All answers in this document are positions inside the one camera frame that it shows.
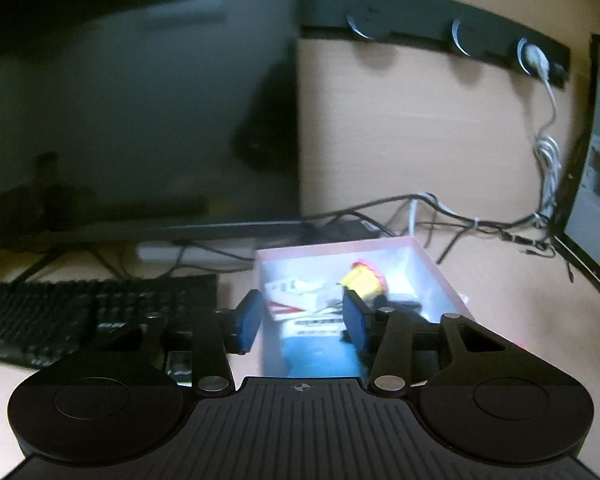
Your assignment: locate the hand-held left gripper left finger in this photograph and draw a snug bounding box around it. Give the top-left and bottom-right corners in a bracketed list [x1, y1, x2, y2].
[92, 289, 266, 395]

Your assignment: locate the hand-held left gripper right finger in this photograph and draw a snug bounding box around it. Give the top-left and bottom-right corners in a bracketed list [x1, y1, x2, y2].
[341, 290, 508, 397]

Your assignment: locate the yellow toy cake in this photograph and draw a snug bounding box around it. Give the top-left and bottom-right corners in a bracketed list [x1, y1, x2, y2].
[337, 259, 388, 301]

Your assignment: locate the black plush toy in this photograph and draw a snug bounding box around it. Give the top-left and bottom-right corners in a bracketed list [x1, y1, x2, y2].
[362, 295, 431, 321]

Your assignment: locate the pink cardboard box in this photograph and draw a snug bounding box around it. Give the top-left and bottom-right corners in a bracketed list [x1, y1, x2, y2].
[254, 236, 478, 378]

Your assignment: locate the white power strip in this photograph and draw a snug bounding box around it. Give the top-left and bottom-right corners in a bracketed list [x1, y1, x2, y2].
[136, 241, 261, 263]

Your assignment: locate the black power adapter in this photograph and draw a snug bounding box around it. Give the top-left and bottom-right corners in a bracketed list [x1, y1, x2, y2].
[305, 220, 381, 243]

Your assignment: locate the black keyboard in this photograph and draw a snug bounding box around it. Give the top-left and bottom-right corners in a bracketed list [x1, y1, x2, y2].
[0, 274, 220, 386]

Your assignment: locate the black monitor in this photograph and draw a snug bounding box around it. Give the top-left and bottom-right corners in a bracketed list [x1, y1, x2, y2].
[0, 0, 303, 256]

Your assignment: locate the black power strip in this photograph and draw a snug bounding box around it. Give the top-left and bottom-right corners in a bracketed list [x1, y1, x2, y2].
[299, 0, 572, 90]

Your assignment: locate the grey cable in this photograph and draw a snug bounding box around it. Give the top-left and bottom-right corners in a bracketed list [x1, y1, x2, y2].
[410, 194, 481, 241]

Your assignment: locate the black cable bundle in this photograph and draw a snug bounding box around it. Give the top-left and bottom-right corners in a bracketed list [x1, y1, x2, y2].
[300, 192, 576, 281]

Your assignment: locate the white plug cable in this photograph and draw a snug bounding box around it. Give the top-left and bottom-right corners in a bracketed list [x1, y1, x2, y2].
[522, 42, 563, 226]

